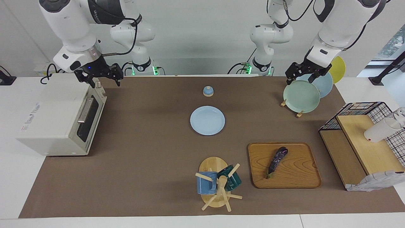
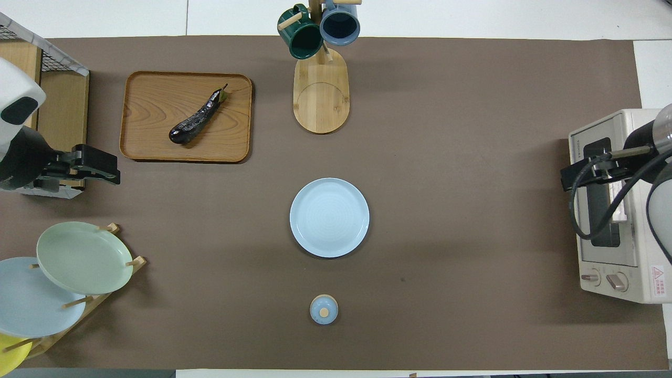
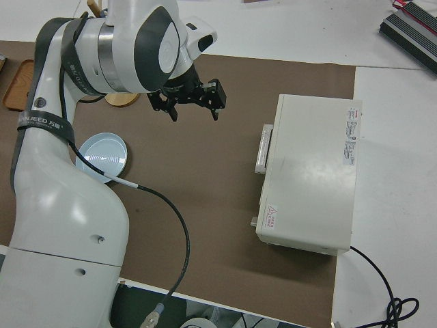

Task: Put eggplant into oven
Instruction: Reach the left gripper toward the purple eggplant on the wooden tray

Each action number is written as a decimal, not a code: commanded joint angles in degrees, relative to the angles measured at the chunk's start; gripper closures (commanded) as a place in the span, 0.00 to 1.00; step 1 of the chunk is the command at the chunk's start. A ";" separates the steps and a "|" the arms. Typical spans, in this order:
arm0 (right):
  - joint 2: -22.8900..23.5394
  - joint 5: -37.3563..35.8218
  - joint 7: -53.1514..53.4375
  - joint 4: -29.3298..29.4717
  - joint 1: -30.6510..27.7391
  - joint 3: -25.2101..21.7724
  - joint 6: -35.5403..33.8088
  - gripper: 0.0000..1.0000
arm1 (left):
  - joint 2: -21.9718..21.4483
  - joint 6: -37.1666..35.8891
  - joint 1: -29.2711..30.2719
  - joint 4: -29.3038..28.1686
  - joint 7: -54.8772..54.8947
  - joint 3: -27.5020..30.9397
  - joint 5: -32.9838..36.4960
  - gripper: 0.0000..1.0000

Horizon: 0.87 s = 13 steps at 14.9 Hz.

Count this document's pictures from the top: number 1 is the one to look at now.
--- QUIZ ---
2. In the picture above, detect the cream toaster oven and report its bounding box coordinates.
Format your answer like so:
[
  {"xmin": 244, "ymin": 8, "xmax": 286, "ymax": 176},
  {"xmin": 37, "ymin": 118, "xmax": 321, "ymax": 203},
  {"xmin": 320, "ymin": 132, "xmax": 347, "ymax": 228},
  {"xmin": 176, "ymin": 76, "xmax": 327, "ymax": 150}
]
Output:
[{"xmin": 16, "ymin": 73, "xmax": 107, "ymax": 156}]

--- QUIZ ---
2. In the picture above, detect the dark purple eggplant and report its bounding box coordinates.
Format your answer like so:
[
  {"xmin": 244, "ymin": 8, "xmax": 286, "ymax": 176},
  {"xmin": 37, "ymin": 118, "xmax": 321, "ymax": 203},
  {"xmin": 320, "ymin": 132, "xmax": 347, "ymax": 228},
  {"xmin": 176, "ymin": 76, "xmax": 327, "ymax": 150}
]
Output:
[{"xmin": 267, "ymin": 146, "xmax": 288, "ymax": 179}]

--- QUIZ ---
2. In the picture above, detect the light blue plate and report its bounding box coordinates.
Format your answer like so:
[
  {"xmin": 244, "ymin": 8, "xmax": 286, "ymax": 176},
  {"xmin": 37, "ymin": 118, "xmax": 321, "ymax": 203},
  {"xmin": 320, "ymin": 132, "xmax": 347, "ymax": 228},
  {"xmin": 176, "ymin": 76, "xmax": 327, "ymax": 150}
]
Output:
[{"xmin": 190, "ymin": 106, "xmax": 225, "ymax": 136}]

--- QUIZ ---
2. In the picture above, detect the pale blue racked plate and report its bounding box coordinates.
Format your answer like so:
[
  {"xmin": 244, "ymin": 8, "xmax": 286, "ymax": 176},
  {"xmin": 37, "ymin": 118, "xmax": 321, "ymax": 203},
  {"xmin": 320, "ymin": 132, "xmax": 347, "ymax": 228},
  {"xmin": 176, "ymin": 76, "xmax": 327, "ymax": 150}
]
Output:
[{"xmin": 299, "ymin": 72, "xmax": 333, "ymax": 98}]

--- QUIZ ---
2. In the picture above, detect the pale green plate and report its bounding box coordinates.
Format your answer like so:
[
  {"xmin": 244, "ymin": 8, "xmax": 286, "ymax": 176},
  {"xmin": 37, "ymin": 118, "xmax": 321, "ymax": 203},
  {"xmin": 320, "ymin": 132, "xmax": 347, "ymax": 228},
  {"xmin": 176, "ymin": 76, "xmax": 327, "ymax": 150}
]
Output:
[{"xmin": 283, "ymin": 80, "xmax": 320, "ymax": 113}]

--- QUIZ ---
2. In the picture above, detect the yellow plate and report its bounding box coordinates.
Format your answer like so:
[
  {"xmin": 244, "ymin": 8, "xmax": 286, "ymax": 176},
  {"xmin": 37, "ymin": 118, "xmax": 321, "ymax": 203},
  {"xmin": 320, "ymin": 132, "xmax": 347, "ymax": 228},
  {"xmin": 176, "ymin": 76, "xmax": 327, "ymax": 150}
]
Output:
[{"xmin": 329, "ymin": 56, "xmax": 346, "ymax": 84}]

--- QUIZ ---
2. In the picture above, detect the wooden plate rack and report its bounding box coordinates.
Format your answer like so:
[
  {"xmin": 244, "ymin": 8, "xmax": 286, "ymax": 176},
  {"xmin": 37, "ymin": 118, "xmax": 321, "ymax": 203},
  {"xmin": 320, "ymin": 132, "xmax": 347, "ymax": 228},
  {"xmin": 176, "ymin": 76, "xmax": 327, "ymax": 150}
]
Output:
[{"xmin": 280, "ymin": 99, "xmax": 305, "ymax": 118}]

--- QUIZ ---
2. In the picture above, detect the black clamp stand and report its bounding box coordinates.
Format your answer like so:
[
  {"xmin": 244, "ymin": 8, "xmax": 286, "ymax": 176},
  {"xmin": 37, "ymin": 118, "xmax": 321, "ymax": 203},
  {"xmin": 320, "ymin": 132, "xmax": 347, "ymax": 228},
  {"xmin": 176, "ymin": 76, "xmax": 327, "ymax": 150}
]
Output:
[{"xmin": 369, "ymin": 51, "xmax": 405, "ymax": 86}]

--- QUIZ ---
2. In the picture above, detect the white plastic cup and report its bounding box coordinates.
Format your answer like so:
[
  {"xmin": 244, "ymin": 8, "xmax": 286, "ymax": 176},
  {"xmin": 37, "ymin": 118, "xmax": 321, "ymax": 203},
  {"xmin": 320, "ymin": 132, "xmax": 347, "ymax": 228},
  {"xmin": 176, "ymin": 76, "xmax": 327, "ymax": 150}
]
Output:
[{"xmin": 364, "ymin": 117, "xmax": 400, "ymax": 143}]

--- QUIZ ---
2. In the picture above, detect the brown table mat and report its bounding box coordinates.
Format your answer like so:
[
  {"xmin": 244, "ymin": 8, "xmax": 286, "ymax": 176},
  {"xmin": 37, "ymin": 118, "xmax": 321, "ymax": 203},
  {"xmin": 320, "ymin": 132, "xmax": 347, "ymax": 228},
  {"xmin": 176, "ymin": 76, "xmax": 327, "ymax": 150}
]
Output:
[{"xmin": 18, "ymin": 76, "xmax": 405, "ymax": 219}]

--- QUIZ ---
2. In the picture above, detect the wooden serving tray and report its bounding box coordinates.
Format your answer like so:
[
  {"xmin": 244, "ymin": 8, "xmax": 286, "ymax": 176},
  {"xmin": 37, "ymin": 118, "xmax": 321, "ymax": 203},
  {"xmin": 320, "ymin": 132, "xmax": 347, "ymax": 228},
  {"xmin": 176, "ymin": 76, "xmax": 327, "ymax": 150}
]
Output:
[{"xmin": 248, "ymin": 142, "xmax": 322, "ymax": 189}]

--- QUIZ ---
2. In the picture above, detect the wooden mug tree stand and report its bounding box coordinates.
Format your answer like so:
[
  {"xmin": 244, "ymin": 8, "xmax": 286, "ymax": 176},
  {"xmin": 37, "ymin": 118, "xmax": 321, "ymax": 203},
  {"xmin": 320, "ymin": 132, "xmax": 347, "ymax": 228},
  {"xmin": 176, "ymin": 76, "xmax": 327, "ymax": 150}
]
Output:
[{"xmin": 195, "ymin": 156, "xmax": 243, "ymax": 212}]

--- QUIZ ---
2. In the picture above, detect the dark green ceramic mug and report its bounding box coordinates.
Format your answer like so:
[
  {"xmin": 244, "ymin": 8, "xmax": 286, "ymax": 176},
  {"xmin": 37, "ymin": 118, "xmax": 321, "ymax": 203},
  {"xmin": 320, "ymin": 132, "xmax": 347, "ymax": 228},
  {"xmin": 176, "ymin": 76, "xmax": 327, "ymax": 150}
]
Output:
[{"xmin": 217, "ymin": 165, "xmax": 242, "ymax": 191}]

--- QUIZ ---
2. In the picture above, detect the grey marbled paper wrap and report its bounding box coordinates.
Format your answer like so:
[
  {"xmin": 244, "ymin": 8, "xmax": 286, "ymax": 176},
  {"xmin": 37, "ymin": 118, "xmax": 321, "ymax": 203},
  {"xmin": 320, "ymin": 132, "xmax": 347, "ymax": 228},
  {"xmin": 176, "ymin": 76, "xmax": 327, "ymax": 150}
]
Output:
[{"xmin": 346, "ymin": 170, "xmax": 405, "ymax": 192}]

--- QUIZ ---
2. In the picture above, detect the blue ceramic mug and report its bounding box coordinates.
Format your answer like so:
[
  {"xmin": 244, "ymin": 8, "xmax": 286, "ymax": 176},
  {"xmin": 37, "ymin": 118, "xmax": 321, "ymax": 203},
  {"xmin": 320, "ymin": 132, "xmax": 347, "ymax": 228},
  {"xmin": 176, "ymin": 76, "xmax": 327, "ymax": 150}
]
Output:
[{"xmin": 197, "ymin": 172, "xmax": 218, "ymax": 195}]

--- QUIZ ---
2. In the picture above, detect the black power strip cable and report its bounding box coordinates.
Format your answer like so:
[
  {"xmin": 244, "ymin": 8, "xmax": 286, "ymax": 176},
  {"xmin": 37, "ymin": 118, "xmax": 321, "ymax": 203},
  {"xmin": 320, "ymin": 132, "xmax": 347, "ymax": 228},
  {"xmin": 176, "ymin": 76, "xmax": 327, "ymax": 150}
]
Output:
[{"xmin": 40, "ymin": 63, "xmax": 61, "ymax": 85}]

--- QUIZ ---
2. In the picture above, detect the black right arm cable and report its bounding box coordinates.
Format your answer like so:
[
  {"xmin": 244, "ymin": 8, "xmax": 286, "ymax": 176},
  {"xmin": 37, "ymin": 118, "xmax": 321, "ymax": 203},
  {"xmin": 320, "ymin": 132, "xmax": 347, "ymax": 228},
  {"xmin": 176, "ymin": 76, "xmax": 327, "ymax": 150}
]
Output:
[{"xmin": 101, "ymin": 14, "xmax": 142, "ymax": 57}]

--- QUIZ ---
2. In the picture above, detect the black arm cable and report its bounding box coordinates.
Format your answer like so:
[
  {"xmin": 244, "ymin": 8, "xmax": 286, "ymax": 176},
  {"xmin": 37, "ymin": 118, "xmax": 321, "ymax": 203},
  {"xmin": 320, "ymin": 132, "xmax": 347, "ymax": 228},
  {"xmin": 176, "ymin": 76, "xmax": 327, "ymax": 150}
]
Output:
[
  {"xmin": 101, "ymin": 14, "xmax": 142, "ymax": 57},
  {"xmin": 283, "ymin": 0, "xmax": 317, "ymax": 22}
]

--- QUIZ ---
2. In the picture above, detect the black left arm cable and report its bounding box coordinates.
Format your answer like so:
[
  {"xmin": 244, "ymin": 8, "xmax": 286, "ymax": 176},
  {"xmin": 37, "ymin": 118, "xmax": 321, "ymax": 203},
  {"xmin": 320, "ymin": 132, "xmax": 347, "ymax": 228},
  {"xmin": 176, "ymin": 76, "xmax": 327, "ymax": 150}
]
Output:
[{"xmin": 283, "ymin": 0, "xmax": 317, "ymax": 22}]

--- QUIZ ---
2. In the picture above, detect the black left base cable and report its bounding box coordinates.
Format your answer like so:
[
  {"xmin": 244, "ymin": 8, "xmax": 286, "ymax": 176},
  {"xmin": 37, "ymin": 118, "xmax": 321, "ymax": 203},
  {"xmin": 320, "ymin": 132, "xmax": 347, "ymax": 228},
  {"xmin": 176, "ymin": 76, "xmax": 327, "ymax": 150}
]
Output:
[{"xmin": 227, "ymin": 47, "xmax": 257, "ymax": 75}]

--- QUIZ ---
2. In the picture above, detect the wire and wood shelf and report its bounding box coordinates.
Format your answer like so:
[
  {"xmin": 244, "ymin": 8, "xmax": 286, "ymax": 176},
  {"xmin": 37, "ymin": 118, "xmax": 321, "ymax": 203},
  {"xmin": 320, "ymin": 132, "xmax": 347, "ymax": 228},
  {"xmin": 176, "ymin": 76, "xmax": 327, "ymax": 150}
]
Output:
[{"xmin": 319, "ymin": 102, "xmax": 405, "ymax": 192}]

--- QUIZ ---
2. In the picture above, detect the black desk mount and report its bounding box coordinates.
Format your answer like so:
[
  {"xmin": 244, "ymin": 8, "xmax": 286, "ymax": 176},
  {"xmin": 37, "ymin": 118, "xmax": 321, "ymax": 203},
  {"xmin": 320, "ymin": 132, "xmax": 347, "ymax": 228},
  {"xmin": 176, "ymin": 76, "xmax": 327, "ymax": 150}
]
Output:
[{"xmin": 0, "ymin": 66, "xmax": 17, "ymax": 86}]

